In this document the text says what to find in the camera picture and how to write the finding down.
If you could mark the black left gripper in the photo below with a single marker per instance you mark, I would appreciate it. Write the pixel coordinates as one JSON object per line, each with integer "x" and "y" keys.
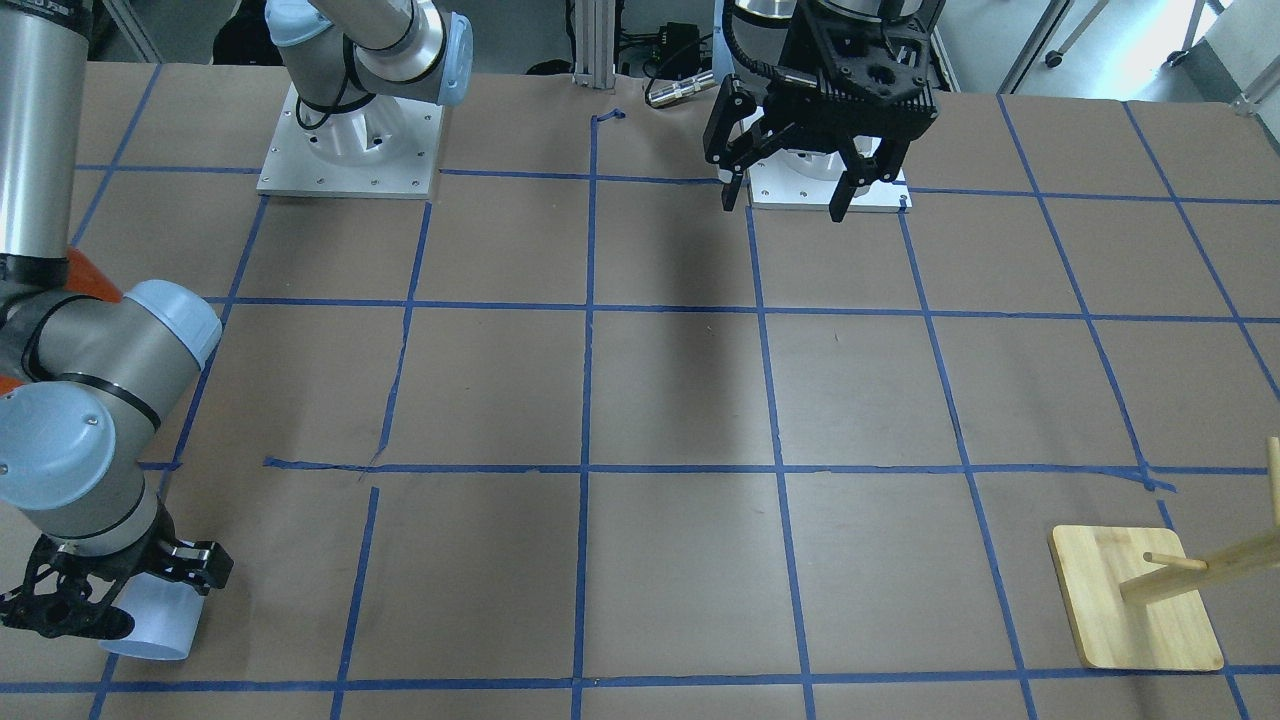
{"x": 773, "y": 112}

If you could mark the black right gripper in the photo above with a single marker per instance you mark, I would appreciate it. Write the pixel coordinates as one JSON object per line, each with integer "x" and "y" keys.
{"x": 186, "y": 562}

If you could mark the light blue plastic cup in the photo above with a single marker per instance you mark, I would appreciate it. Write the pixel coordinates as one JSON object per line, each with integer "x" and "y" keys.
{"x": 165, "y": 615}

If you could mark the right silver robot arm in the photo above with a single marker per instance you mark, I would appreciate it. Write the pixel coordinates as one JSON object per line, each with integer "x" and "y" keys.
{"x": 95, "y": 379}

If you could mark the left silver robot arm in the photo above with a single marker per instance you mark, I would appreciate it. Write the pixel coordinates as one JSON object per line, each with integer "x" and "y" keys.
{"x": 851, "y": 80}

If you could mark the wooden mug tree stand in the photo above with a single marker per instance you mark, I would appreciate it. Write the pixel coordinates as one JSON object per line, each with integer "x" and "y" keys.
{"x": 1133, "y": 596}

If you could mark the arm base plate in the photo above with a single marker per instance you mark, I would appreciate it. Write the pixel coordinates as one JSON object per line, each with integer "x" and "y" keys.
{"x": 387, "y": 150}
{"x": 805, "y": 181}

